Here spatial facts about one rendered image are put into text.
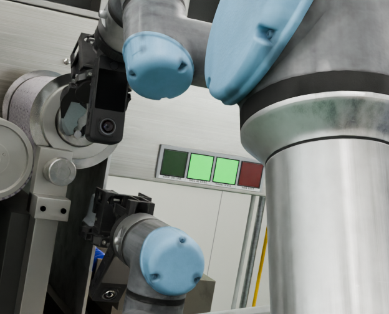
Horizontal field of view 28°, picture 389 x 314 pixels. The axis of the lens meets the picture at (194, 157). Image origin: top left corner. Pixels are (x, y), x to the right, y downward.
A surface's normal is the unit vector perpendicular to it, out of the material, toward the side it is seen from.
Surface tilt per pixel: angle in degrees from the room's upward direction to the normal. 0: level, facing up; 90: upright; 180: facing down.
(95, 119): 79
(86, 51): 50
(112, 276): 122
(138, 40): 70
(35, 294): 90
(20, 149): 90
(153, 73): 140
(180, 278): 90
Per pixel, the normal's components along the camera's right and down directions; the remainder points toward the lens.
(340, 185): -0.11, -0.37
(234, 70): -0.91, -0.27
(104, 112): 0.39, -0.07
